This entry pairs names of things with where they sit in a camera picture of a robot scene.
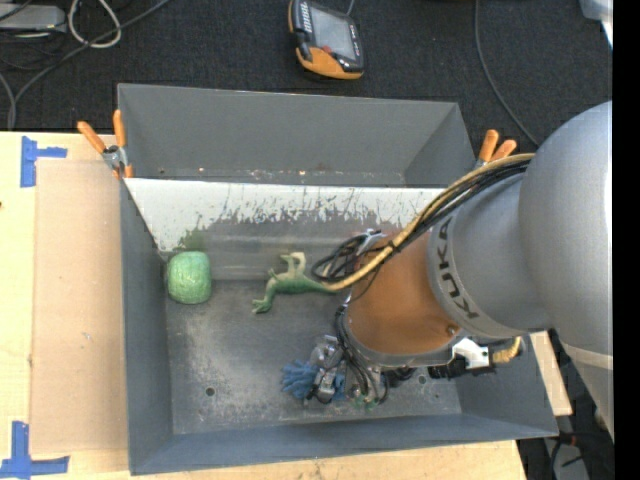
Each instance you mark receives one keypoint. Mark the blue fuzzy toy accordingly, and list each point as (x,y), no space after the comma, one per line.
(298,380)

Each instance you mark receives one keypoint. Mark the green toy lizard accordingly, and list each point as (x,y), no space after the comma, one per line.
(290,284)

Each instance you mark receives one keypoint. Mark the grey metal bin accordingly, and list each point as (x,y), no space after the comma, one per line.
(240,358)

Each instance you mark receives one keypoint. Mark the green textured ball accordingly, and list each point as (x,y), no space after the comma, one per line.
(189,278)

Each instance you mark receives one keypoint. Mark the brown cardboard board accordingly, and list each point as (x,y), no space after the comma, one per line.
(75,293)

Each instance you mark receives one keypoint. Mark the black cylinder on white bracket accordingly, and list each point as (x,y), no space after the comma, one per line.
(467,355)

